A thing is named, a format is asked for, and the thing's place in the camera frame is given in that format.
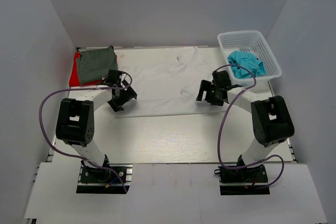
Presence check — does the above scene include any white plastic basket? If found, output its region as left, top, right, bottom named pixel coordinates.
left=217, top=30, right=282, bottom=84

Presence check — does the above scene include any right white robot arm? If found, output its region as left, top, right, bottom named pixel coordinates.
left=196, top=70, right=295, bottom=182

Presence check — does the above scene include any white t shirt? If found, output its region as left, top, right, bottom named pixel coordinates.
left=115, top=47, right=226, bottom=118

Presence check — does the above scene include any folded grey t shirt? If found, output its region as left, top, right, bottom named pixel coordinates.
left=75, top=46, right=118, bottom=85

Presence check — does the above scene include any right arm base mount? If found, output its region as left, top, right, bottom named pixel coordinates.
left=214, top=165, right=270, bottom=196

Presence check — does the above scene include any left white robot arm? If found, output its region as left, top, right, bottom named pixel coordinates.
left=56, top=70, right=137, bottom=182

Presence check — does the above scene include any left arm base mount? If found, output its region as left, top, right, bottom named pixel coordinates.
left=76, top=161, right=133, bottom=195

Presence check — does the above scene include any folded red t shirt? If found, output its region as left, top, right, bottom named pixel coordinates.
left=69, top=52, right=104, bottom=87

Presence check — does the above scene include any blue t shirt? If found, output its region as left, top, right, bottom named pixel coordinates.
left=227, top=51, right=266, bottom=79

